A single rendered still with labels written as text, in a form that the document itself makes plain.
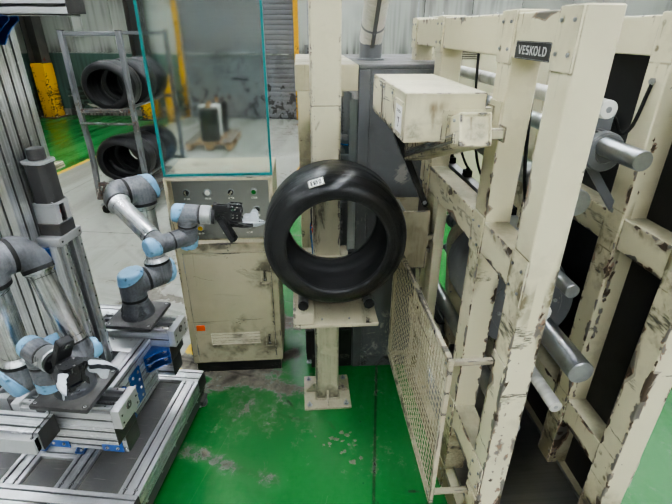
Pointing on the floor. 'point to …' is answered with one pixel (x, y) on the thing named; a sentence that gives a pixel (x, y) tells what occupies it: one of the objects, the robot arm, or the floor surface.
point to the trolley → (98, 82)
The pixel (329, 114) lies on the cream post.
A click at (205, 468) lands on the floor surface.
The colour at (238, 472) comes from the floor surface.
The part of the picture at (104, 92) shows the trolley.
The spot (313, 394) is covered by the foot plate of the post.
